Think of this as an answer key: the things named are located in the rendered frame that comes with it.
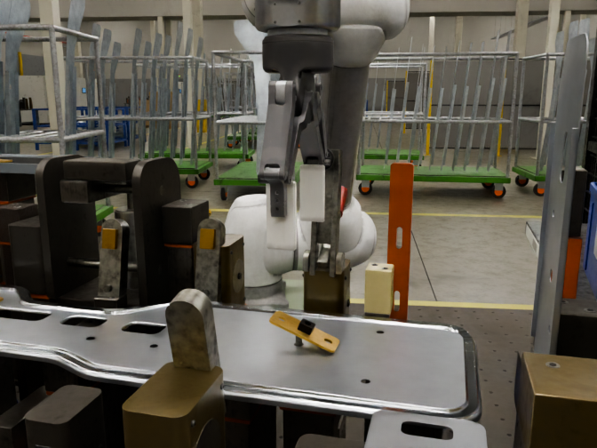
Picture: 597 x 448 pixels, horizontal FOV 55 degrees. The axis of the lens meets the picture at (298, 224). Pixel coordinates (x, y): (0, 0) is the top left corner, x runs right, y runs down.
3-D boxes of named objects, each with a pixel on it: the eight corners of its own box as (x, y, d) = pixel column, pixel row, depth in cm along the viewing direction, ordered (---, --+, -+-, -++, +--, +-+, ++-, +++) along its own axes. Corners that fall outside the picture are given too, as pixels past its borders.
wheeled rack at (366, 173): (355, 196, 747) (358, 52, 708) (360, 184, 843) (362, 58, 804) (509, 200, 718) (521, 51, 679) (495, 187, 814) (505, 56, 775)
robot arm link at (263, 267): (223, 268, 161) (221, 189, 155) (289, 266, 163) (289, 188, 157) (221, 289, 145) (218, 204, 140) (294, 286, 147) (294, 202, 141)
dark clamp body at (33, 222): (27, 436, 103) (3, 225, 94) (69, 402, 114) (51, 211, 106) (63, 442, 101) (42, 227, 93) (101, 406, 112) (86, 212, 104)
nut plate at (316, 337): (267, 322, 67) (271, 313, 67) (276, 311, 70) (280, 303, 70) (333, 354, 65) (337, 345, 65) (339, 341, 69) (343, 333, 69)
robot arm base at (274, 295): (207, 285, 163) (206, 267, 162) (285, 284, 165) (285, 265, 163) (201, 311, 146) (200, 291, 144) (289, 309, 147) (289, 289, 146)
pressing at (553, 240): (544, 403, 56) (582, 30, 48) (529, 352, 66) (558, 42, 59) (551, 404, 55) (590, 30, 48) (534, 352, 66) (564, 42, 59)
